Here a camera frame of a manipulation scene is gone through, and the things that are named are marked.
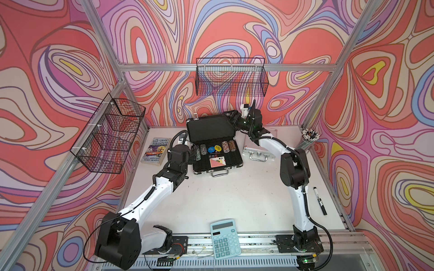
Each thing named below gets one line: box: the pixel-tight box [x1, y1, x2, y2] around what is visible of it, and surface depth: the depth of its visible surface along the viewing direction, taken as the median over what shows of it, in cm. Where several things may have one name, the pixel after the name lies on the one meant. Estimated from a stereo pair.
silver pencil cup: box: [295, 126, 321, 151], surface depth 95 cm
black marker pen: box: [313, 186, 328, 216], surface depth 86 cm
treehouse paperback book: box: [140, 137, 172, 166], surface depth 104 cm
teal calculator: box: [210, 219, 242, 261], surface depth 75 cm
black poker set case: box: [185, 112, 243, 177], surface depth 101 cm
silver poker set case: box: [242, 145, 276, 162], surface depth 104 cm
